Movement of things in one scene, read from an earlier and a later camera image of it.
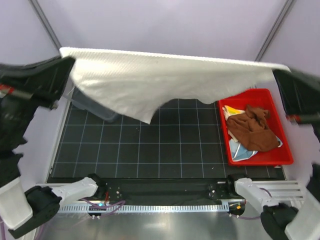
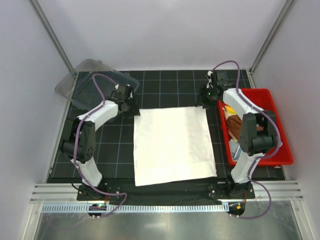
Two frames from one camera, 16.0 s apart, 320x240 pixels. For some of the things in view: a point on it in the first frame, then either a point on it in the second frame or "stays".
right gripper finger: (301, 94) → (202, 100)
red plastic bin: (282, 156) stays
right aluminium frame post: (286, 7) stays
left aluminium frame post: (37, 11) stays
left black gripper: (41, 82) → (135, 111)
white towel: (137, 85) → (172, 143)
